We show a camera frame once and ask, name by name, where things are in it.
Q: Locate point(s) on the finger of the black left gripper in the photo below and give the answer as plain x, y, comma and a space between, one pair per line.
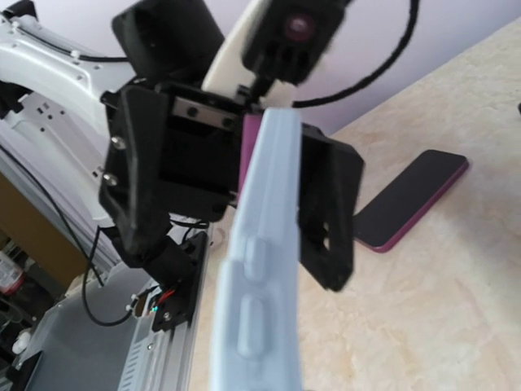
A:
330, 179

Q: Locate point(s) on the black phone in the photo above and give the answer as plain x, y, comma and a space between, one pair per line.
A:
382, 223
251, 127

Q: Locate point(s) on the front aluminium rail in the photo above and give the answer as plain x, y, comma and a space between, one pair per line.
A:
66, 351

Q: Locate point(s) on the light blue phone case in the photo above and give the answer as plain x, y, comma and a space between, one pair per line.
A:
255, 343

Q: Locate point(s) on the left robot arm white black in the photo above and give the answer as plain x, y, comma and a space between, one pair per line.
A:
163, 41

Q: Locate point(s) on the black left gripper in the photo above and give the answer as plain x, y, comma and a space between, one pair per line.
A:
189, 166

